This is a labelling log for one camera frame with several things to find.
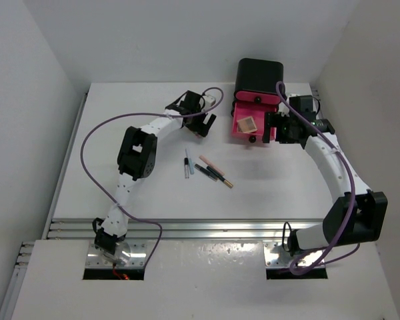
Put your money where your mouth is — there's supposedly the light blue mascara tube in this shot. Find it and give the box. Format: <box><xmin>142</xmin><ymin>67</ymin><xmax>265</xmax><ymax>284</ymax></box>
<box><xmin>185</xmin><ymin>148</ymin><xmax>195</xmax><ymax>175</ymax></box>

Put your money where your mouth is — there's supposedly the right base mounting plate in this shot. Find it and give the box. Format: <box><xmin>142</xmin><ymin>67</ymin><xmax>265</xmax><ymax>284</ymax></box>
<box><xmin>263</xmin><ymin>240</ymin><xmax>322</xmax><ymax>270</ymax></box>

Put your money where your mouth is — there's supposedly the aluminium front rail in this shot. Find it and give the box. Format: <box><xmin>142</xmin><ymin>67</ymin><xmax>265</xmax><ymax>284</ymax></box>
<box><xmin>43</xmin><ymin>218</ymin><xmax>364</xmax><ymax>240</ymax></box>

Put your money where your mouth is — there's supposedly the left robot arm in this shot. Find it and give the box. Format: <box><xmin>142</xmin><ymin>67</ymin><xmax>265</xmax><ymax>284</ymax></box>
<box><xmin>87</xmin><ymin>91</ymin><xmax>222</xmax><ymax>258</ymax></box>

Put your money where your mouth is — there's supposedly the black gold mascara tube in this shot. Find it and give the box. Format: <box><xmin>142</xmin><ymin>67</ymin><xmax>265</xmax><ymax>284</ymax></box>
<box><xmin>207</xmin><ymin>166</ymin><xmax>233</xmax><ymax>189</ymax></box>

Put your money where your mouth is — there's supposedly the black drawer cabinet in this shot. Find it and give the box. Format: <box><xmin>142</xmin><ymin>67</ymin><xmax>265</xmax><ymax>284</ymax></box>
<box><xmin>233</xmin><ymin>58</ymin><xmax>284</xmax><ymax>103</ymax></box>

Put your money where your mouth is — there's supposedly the pink concealer stick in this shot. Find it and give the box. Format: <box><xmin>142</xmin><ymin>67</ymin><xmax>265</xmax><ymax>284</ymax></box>
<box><xmin>199</xmin><ymin>155</ymin><xmax>225</xmax><ymax>176</ymax></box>

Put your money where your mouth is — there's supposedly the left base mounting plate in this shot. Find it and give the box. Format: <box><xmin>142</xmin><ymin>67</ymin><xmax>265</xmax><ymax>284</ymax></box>
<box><xmin>85</xmin><ymin>240</ymin><xmax>147</xmax><ymax>269</ymax></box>

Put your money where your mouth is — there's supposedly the dark green eyeliner pen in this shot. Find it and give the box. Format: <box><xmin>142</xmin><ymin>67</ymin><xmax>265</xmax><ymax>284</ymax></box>
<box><xmin>194</xmin><ymin>163</ymin><xmax>217</xmax><ymax>181</ymax></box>

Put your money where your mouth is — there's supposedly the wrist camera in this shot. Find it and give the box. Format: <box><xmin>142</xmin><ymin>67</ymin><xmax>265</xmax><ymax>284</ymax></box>
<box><xmin>287</xmin><ymin>93</ymin><xmax>299</xmax><ymax>104</ymax></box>
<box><xmin>202</xmin><ymin>95</ymin><xmax>217</xmax><ymax>109</ymax></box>

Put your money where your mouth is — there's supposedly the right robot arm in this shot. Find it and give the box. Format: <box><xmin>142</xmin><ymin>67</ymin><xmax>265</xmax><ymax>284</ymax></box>
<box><xmin>267</xmin><ymin>95</ymin><xmax>388</xmax><ymax>255</ymax></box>

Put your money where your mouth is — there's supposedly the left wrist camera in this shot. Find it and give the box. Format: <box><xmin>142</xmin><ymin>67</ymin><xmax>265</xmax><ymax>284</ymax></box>
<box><xmin>202</xmin><ymin>95</ymin><xmax>217</xmax><ymax>109</ymax></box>

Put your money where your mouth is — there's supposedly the pink top drawer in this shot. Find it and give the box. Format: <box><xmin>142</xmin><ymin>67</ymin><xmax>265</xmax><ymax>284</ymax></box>
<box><xmin>235</xmin><ymin>91</ymin><xmax>281</xmax><ymax>105</ymax></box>

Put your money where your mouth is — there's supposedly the pink drawer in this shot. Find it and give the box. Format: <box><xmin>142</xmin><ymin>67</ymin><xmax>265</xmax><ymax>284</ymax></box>
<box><xmin>231</xmin><ymin>101</ymin><xmax>279</xmax><ymax>143</ymax></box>
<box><xmin>235</xmin><ymin>91</ymin><xmax>281</xmax><ymax>105</ymax></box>

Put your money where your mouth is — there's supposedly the base mounting plate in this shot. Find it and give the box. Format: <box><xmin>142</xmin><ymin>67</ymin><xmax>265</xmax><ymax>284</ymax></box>
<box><xmin>85</xmin><ymin>240</ymin><xmax>147</xmax><ymax>269</ymax></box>
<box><xmin>263</xmin><ymin>240</ymin><xmax>322</xmax><ymax>270</ymax></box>

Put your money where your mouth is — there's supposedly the clear lip gloss tube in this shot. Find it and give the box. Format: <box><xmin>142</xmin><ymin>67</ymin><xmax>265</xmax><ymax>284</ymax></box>
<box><xmin>184</xmin><ymin>157</ymin><xmax>190</xmax><ymax>179</ymax></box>

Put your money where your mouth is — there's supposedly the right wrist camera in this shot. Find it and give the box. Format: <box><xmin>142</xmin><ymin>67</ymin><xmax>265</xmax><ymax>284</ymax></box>
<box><xmin>287</xmin><ymin>93</ymin><xmax>299</xmax><ymax>104</ymax></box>

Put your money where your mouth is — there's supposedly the peach eyeshadow palette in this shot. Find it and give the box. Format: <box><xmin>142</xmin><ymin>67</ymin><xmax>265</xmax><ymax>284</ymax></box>
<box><xmin>237</xmin><ymin>116</ymin><xmax>257</xmax><ymax>133</ymax></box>

